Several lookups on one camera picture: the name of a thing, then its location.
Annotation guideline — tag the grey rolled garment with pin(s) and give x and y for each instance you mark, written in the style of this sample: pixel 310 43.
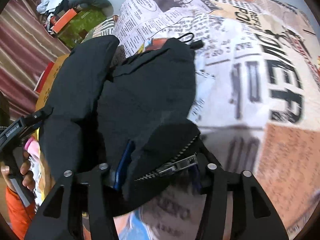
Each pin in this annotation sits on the grey rolled garment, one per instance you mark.
pixel 92 1

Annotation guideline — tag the person's left hand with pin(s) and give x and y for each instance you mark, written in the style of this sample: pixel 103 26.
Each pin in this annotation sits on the person's left hand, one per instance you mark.
pixel 27 172

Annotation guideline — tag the red box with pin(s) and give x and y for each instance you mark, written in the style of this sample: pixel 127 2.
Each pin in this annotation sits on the red box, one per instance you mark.
pixel 43 78

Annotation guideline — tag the pink toy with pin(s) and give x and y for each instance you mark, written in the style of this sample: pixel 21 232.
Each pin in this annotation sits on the pink toy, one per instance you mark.
pixel 31 146

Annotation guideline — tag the white crumpled cloth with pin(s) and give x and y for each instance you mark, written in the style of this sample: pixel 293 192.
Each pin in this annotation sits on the white crumpled cloth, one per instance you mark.
pixel 48 5

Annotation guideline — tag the orange box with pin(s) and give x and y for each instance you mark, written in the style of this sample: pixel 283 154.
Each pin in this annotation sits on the orange box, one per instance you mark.
pixel 63 21

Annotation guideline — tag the printed newspaper pattern blanket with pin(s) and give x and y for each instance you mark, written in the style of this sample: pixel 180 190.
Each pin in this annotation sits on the printed newspaper pattern blanket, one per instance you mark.
pixel 250 80

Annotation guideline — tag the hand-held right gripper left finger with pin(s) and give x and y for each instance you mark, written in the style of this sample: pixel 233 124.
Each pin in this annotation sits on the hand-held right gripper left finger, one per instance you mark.
pixel 123 165

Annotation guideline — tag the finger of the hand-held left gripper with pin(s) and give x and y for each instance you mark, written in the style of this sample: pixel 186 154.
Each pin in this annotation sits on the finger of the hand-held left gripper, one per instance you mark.
pixel 42 115

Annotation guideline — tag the yellow cardboard box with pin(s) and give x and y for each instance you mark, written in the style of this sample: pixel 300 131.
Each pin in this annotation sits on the yellow cardboard box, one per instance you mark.
pixel 48 90

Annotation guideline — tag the striped grey cloth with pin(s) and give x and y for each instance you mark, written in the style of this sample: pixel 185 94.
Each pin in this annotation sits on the striped grey cloth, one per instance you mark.
pixel 105 30

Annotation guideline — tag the striped maroon curtain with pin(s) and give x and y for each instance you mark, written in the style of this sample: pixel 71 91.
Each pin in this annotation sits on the striped maroon curtain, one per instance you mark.
pixel 22 50

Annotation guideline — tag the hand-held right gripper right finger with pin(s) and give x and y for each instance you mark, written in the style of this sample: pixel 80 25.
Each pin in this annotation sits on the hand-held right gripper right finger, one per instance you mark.
pixel 215 177

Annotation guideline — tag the black zip hoodie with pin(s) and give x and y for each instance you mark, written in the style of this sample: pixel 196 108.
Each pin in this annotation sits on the black zip hoodie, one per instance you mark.
pixel 140 92

